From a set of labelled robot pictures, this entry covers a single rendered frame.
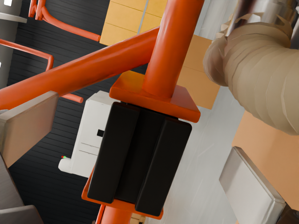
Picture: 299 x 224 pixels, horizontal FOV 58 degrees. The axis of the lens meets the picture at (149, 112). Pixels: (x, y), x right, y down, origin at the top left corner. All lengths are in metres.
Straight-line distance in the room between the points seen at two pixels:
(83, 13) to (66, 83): 10.82
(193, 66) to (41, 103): 1.52
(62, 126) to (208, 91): 10.31
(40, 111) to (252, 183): 0.13
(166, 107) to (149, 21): 7.30
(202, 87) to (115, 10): 6.03
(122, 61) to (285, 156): 0.17
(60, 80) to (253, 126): 0.24
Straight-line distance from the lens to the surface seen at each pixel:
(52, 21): 8.19
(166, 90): 0.18
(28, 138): 0.17
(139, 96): 0.17
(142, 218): 7.22
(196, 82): 1.69
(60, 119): 11.67
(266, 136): 0.32
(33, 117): 0.16
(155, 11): 7.48
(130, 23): 7.47
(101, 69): 0.20
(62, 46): 11.23
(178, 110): 0.17
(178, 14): 0.17
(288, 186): 0.27
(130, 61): 0.19
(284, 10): 0.20
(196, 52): 1.66
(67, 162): 8.76
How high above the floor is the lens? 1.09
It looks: 3 degrees down
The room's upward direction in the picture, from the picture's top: 73 degrees counter-clockwise
